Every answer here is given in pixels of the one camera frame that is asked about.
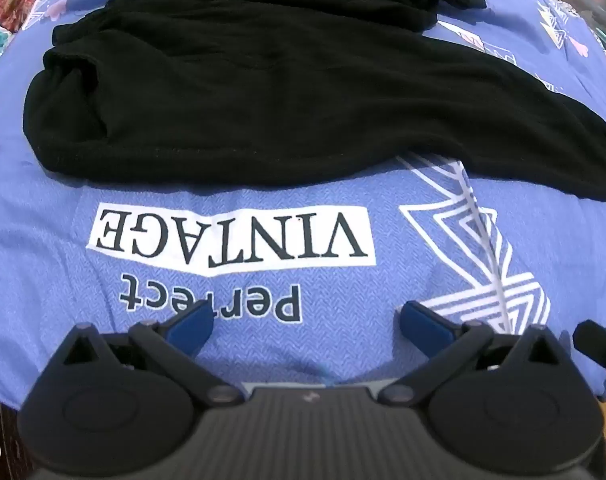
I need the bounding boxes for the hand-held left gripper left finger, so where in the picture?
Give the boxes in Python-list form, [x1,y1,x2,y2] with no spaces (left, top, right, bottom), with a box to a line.
[58,302,246,408]

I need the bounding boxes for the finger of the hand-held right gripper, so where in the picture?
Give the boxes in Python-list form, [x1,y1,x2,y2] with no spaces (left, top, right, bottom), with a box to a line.
[572,320,606,377]

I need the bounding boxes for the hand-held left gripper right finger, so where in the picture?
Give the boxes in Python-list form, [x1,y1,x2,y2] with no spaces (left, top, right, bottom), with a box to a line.
[382,301,570,408]

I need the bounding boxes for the black pants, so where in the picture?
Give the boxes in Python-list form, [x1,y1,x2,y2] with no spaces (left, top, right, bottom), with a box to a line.
[23,0,606,202]

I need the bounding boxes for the blue printed bed sheet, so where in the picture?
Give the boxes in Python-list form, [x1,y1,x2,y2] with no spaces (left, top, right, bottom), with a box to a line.
[0,0,606,406]

